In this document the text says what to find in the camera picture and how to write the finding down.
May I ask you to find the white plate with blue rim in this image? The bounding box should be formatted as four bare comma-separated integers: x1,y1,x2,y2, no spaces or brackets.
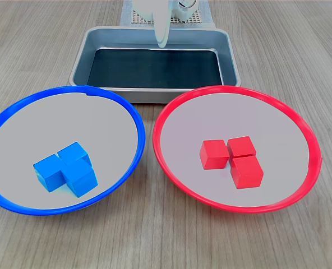
0,85,146,216

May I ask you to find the red cube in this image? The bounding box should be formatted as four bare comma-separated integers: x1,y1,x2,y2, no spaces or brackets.
227,136,257,157
229,155,264,190
199,139,230,170

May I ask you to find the pale translucent sheet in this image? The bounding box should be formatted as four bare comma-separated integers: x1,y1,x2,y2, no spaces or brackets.
119,0,215,29

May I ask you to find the black mat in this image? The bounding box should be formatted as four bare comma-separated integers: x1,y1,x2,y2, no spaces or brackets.
86,48,224,88

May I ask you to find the steel tray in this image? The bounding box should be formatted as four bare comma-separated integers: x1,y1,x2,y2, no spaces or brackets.
68,26,242,105

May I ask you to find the white plate with red rim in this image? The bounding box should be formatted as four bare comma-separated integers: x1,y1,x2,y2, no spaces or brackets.
152,85,323,214

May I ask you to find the blue cube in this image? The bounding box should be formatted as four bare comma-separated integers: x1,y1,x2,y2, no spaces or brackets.
61,160,99,198
57,141,91,169
33,154,63,193

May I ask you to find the pale perforated base plate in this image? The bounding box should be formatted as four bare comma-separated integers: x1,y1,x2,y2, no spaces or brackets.
131,10,205,25

